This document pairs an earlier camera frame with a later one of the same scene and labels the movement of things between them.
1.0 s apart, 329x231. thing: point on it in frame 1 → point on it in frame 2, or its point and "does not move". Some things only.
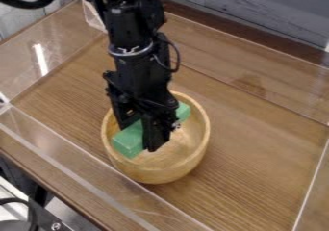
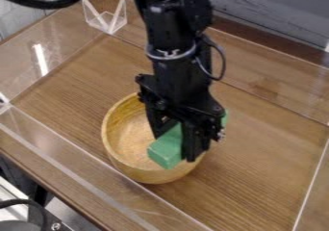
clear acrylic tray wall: x=264 y=177 does not move
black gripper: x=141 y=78 → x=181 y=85
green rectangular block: x=129 y=140 → x=166 y=149
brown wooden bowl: x=178 y=159 does not move
